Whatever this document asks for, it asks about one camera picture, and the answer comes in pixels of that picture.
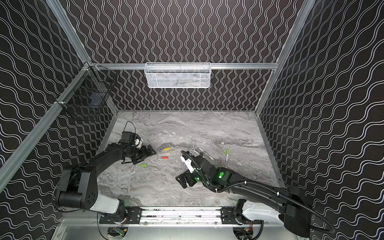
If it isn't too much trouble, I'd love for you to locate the white pen green tip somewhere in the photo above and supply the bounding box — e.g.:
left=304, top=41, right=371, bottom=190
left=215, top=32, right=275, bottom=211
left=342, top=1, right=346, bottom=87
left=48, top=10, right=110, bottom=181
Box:
left=225, top=155, right=229, bottom=168

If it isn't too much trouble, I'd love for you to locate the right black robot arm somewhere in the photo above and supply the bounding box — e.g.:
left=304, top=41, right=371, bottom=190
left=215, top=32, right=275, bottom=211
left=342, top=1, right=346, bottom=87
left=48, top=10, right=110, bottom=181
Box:
left=176, top=151, right=311, bottom=238

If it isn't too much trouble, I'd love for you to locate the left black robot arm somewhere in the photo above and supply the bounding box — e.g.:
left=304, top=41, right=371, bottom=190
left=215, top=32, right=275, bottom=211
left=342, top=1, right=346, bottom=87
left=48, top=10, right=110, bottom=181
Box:
left=52, top=143, right=157, bottom=223

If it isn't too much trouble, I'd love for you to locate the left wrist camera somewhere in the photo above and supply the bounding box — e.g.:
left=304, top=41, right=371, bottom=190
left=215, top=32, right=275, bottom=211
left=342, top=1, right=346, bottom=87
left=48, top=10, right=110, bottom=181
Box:
left=119, top=132, right=143, bottom=149

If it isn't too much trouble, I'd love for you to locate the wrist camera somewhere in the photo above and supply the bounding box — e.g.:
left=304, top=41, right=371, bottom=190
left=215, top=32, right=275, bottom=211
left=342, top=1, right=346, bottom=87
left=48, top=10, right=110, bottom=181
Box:
left=181, top=156, right=195, bottom=174
left=119, top=132, right=143, bottom=149

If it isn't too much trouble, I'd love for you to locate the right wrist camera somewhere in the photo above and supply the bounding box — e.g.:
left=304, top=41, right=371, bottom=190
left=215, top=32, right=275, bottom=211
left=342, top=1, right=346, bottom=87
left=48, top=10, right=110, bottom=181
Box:
left=181, top=156, right=195, bottom=174

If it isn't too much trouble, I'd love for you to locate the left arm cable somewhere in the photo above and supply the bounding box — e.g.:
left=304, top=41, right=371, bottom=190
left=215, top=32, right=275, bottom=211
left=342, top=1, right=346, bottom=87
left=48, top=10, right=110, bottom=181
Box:
left=121, top=120, right=137, bottom=136

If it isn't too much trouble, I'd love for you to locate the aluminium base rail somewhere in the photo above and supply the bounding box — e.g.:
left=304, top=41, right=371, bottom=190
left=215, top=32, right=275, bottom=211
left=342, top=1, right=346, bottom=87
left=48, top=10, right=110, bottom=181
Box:
left=59, top=206, right=301, bottom=227

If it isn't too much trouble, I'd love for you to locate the black wire mesh basket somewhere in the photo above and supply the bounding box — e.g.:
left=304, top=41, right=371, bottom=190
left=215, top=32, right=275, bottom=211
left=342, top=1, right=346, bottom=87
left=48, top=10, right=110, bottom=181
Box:
left=60, top=65, right=118, bottom=122

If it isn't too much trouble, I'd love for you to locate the white wire mesh basket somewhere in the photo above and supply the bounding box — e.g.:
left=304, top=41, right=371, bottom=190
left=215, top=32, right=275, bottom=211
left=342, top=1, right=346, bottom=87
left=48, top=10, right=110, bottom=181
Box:
left=144, top=62, right=212, bottom=89

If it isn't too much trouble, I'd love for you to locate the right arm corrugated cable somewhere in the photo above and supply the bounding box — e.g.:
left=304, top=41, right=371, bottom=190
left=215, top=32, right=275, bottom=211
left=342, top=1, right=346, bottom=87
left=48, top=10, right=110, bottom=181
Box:
left=179, top=149, right=336, bottom=235

